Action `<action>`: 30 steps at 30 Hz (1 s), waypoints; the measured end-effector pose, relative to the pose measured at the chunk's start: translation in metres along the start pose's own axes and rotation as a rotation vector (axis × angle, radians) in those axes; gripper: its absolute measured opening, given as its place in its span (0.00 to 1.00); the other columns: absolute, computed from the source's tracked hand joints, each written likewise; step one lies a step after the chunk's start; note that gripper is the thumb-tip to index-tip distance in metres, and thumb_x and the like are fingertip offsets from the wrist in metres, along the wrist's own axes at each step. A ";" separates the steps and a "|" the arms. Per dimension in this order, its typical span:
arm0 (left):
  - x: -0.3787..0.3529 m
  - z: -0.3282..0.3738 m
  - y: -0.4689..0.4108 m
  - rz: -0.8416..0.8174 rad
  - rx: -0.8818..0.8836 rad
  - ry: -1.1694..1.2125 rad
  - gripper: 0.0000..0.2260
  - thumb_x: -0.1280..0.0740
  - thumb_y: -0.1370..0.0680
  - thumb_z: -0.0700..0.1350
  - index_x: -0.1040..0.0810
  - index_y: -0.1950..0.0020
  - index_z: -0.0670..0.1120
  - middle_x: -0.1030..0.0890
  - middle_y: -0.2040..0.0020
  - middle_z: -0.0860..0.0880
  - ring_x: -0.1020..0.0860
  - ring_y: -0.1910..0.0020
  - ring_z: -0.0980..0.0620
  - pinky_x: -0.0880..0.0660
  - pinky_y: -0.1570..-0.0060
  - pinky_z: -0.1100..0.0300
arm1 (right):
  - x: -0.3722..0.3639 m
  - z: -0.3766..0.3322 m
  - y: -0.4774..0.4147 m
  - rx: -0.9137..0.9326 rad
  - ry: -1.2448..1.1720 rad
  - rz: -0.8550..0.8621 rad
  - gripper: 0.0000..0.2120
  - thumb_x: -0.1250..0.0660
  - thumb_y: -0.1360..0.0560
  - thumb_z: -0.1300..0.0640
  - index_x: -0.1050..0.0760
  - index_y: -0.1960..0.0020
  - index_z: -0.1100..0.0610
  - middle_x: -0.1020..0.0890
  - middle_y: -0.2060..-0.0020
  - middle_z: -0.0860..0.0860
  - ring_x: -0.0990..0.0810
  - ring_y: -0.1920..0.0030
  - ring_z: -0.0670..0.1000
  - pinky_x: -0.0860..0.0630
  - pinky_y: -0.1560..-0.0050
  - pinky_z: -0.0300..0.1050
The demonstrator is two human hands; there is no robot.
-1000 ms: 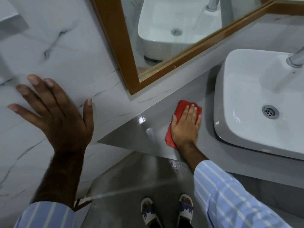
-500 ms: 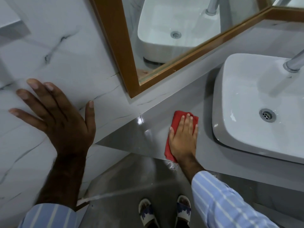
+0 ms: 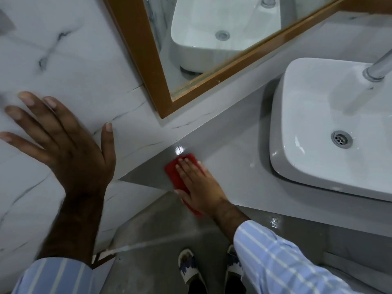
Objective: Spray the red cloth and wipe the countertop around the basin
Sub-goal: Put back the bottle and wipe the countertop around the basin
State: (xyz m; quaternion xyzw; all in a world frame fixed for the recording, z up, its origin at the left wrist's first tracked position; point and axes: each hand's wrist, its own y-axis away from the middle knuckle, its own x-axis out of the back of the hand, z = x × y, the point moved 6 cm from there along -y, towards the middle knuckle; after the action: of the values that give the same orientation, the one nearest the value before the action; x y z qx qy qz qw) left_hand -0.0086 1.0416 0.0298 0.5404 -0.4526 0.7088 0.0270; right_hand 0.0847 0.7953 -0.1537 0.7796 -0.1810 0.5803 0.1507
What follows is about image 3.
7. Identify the person's right forearm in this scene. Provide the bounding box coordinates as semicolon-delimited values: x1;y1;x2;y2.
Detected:
213;200;371;294

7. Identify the person's left hand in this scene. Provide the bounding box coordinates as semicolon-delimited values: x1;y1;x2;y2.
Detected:
0;91;117;197

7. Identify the chrome basin drain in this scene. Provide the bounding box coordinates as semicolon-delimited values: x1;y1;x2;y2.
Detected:
331;130;353;149

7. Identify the red cleaning cloth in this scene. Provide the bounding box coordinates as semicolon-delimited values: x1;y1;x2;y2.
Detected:
164;154;204;218

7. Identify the white ceramic basin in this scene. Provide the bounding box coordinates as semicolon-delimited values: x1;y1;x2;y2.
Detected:
269;57;392;202

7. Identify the white patterned sandal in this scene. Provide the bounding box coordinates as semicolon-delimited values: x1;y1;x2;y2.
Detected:
178;248;200;286
225;245;244;286

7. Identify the person's left forearm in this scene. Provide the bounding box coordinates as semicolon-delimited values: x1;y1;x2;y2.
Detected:
12;188;108;294

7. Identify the wooden framed mirror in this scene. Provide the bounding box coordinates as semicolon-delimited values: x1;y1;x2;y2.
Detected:
102;0;392;119

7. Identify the person's right hand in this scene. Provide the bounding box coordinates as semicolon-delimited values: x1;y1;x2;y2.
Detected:
174;157;229;216

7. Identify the chrome faucet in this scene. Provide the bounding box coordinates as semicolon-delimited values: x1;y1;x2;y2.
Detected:
363;49;392;83

